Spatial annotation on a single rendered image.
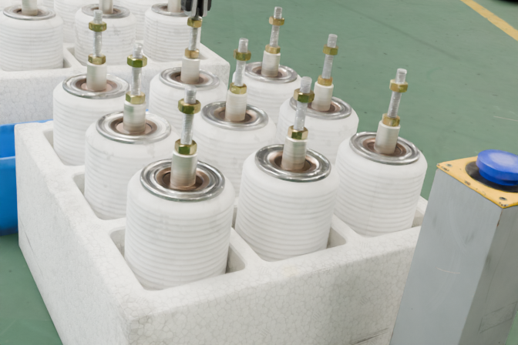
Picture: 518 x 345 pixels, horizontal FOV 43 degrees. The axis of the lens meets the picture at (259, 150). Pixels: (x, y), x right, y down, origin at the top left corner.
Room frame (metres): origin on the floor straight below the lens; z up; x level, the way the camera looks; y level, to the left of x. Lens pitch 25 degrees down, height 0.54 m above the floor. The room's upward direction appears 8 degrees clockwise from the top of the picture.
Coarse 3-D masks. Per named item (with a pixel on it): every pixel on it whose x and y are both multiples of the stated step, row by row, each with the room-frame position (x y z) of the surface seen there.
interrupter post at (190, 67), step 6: (186, 60) 0.77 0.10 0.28; (192, 60) 0.77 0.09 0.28; (198, 60) 0.77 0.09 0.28; (186, 66) 0.77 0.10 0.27; (192, 66) 0.77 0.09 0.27; (198, 66) 0.77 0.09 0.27; (186, 72) 0.77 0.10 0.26; (192, 72) 0.77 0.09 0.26; (198, 72) 0.77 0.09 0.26; (180, 78) 0.78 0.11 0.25; (186, 78) 0.77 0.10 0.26; (192, 78) 0.77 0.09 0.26; (198, 78) 0.78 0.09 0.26
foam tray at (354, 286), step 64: (64, 192) 0.59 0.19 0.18; (64, 256) 0.55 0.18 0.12; (256, 256) 0.52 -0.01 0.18; (320, 256) 0.53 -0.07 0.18; (384, 256) 0.56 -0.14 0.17; (64, 320) 0.55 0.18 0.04; (128, 320) 0.41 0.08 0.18; (192, 320) 0.44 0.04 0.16; (256, 320) 0.48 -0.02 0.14; (320, 320) 0.52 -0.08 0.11; (384, 320) 0.57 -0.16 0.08
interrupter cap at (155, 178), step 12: (144, 168) 0.52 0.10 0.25; (156, 168) 0.53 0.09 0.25; (168, 168) 0.53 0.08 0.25; (204, 168) 0.54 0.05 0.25; (216, 168) 0.54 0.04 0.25; (144, 180) 0.50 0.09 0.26; (156, 180) 0.51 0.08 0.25; (168, 180) 0.52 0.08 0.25; (204, 180) 0.52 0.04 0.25; (216, 180) 0.52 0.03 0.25; (156, 192) 0.49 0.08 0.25; (168, 192) 0.49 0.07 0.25; (180, 192) 0.49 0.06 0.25; (192, 192) 0.49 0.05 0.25; (204, 192) 0.50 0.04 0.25; (216, 192) 0.50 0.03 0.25
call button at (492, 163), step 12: (480, 156) 0.48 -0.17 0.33; (492, 156) 0.48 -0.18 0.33; (504, 156) 0.49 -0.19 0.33; (516, 156) 0.49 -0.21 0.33; (480, 168) 0.48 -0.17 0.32; (492, 168) 0.47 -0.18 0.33; (504, 168) 0.47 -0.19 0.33; (516, 168) 0.47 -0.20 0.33; (492, 180) 0.47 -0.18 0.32; (504, 180) 0.47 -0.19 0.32; (516, 180) 0.46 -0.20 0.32
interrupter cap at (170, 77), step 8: (160, 72) 0.78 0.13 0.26; (168, 72) 0.79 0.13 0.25; (176, 72) 0.79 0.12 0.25; (200, 72) 0.80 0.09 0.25; (208, 72) 0.80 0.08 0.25; (160, 80) 0.76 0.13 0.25; (168, 80) 0.76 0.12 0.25; (176, 80) 0.76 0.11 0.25; (200, 80) 0.78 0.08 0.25; (208, 80) 0.78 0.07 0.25; (216, 80) 0.78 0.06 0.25; (176, 88) 0.74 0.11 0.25; (184, 88) 0.74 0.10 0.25; (200, 88) 0.75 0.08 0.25; (208, 88) 0.75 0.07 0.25
